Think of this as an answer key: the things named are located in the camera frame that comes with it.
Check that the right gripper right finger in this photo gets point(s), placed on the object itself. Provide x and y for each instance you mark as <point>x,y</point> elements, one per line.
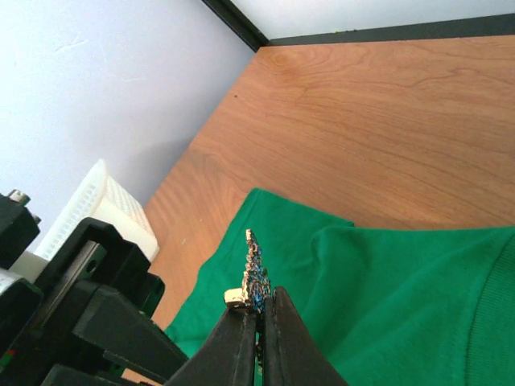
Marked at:
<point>290,355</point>

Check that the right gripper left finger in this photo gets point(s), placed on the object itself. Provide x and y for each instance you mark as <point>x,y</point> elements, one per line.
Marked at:
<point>227,357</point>

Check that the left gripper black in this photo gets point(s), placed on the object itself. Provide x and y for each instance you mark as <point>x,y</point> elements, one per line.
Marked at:
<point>88,312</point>

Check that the blue gold butterfly brooch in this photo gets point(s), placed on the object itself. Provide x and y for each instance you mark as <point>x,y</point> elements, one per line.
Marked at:
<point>255,286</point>

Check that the green t-shirt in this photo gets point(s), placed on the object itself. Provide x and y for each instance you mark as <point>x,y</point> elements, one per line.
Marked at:
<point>385,307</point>

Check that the white plastic basket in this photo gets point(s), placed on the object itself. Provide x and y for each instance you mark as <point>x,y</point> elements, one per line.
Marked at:
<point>101,201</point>

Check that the left black frame post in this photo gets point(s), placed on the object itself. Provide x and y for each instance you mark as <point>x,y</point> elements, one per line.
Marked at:
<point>238,23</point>

